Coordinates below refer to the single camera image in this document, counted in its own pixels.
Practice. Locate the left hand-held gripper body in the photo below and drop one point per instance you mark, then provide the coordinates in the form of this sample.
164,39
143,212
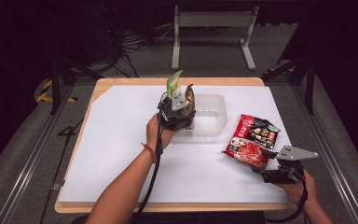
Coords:
175,112

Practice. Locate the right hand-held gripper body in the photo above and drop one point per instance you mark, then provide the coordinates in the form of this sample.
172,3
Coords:
295,154

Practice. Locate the gold foil packet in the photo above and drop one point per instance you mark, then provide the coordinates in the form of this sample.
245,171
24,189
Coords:
190,98

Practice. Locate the red and black food packet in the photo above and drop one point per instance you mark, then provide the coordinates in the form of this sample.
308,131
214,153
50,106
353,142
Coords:
254,140

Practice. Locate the green and white food packet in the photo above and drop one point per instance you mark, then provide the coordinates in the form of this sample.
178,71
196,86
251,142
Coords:
174,82

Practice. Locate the clear plastic container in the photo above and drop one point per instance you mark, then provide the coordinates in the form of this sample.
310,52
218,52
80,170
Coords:
211,116

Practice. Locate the person's left hand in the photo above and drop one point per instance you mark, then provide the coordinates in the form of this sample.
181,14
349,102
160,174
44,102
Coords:
158,132

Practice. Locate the person's right hand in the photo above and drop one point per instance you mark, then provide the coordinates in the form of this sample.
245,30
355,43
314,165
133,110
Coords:
304,189

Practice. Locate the white table mat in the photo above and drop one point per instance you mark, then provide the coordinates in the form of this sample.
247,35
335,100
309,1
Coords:
115,130

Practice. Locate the black metal stand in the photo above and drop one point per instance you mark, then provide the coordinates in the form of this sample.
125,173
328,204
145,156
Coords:
309,81
55,77

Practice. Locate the yellow and black hazard tape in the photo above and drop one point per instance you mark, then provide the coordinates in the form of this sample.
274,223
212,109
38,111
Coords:
45,91

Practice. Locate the aluminium floor rail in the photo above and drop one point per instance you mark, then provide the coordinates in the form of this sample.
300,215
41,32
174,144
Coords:
332,168
28,174

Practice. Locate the white metal frame stand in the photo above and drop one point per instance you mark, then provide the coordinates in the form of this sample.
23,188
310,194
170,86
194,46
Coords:
214,19

